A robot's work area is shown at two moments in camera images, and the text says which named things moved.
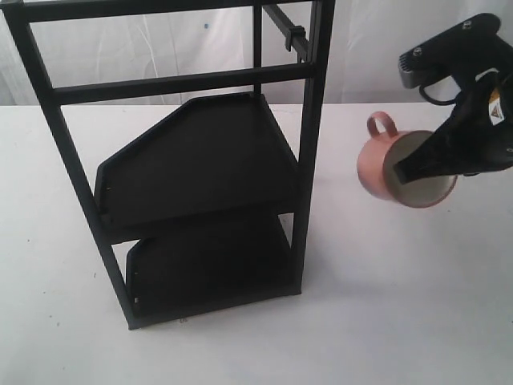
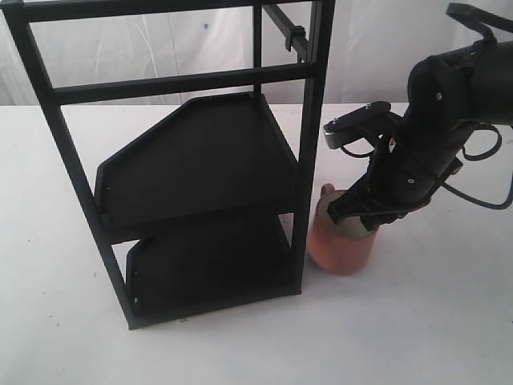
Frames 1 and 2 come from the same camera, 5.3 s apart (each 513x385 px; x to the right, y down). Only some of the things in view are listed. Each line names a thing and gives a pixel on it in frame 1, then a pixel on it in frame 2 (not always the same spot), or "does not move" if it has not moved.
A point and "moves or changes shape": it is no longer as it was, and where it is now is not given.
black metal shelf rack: [209, 158] does not move
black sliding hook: [294, 31] does not move
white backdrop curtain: [366, 42] does not move
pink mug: [386, 147] moves or changes shape
